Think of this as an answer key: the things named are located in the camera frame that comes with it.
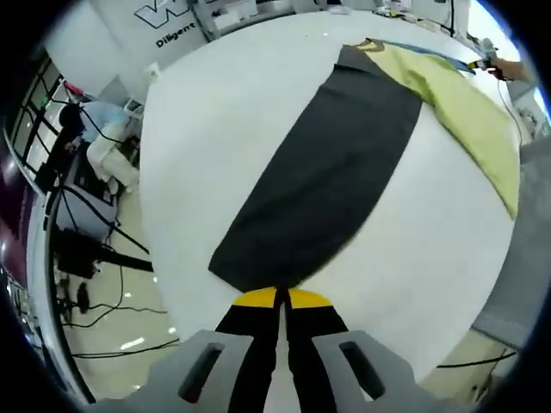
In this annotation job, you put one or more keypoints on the pink hanging item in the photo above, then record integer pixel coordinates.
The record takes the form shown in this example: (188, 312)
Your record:
(73, 88)

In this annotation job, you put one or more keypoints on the black floor stand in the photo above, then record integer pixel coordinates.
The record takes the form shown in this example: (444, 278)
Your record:
(129, 260)

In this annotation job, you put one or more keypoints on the grey metal storage shelf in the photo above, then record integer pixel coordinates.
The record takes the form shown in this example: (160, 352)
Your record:
(208, 30)

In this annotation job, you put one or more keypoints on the white cup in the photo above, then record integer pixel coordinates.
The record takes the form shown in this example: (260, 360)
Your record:
(153, 71)

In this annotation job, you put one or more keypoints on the person's right hand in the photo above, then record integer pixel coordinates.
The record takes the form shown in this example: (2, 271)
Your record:
(499, 71)

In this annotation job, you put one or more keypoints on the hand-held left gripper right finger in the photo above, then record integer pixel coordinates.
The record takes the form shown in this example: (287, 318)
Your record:
(323, 344)

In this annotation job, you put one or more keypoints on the yellow grey blue garment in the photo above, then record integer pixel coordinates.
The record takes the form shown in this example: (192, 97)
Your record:
(327, 172)

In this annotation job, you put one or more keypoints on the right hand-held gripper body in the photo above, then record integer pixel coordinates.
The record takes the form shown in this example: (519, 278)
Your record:
(487, 49)

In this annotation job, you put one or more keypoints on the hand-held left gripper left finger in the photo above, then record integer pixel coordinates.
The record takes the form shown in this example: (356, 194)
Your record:
(241, 344)

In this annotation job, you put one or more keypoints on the black tripod stand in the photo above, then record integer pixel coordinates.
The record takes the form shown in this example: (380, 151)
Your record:
(452, 17)

